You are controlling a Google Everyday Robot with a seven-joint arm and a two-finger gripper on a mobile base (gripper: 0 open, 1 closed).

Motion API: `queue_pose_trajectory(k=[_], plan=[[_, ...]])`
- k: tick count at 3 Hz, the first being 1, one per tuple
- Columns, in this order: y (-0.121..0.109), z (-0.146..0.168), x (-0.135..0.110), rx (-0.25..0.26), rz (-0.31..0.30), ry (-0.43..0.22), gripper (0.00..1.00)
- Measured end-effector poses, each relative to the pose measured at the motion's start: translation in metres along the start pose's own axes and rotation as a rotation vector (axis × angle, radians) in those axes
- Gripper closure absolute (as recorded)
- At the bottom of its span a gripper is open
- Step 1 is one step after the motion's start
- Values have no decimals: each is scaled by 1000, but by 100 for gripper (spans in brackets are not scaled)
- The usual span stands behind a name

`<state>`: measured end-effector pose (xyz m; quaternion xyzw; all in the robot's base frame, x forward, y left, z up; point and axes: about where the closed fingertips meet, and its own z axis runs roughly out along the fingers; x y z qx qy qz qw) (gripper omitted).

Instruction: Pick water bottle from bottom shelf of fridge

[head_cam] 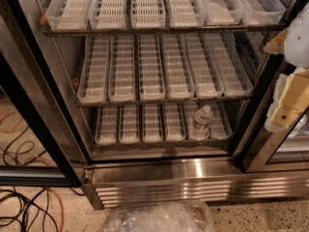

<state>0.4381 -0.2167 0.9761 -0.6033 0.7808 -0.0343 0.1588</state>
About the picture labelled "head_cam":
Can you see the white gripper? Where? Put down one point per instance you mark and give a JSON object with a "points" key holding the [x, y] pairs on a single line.
{"points": [[298, 47]]}

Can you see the clear plastic water bottle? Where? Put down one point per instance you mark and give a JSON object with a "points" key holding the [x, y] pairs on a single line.
{"points": [[201, 123]]}

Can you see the shelf tray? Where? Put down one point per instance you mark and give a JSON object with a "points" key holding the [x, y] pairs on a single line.
{"points": [[106, 131], [186, 13], [147, 14], [190, 109], [92, 83], [122, 76], [203, 70], [177, 74], [173, 118], [262, 12], [152, 131], [66, 15], [151, 84], [223, 12], [129, 124], [220, 126], [233, 76], [107, 14]]}

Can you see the right glass fridge door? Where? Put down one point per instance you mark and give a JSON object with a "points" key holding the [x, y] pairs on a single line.
{"points": [[265, 149]]}

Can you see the stainless steel fridge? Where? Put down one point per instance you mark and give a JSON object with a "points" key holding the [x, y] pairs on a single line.
{"points": [[116, 177]]}

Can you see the open glass fridge door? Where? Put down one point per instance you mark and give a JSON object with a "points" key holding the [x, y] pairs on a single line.
{"points": [[27, 81]]}

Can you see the middle wire shelf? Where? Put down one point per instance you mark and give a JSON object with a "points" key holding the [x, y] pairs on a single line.
{"points": [[109, 103]]}

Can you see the wire shelf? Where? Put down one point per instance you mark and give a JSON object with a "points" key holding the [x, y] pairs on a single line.
{"points": [[163, 144], [161, 31], [109, 103]]}

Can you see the top wire shelf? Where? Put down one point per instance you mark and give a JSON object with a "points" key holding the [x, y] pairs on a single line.
{"points": [[161, 31]]}

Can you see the bottom wire shelf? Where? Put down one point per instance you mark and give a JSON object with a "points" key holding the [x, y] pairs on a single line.
{"points": [[163, 144]]}

